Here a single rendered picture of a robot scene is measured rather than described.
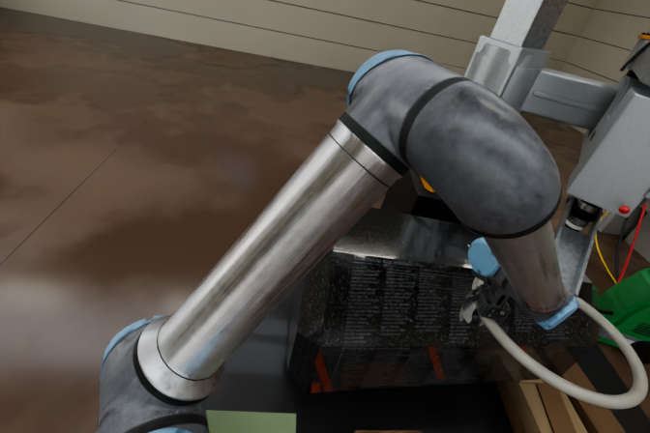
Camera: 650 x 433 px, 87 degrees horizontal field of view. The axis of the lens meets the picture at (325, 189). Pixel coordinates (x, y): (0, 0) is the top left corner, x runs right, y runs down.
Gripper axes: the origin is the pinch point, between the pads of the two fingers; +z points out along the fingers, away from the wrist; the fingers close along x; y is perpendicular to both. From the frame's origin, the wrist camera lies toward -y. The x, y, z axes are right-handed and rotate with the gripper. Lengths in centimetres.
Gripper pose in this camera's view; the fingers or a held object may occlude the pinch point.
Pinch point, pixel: (471, 318)
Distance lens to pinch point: 123.4
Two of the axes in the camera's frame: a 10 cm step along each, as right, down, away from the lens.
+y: -1.2, 4.8, -8.7
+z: -2.1, 8.4, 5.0
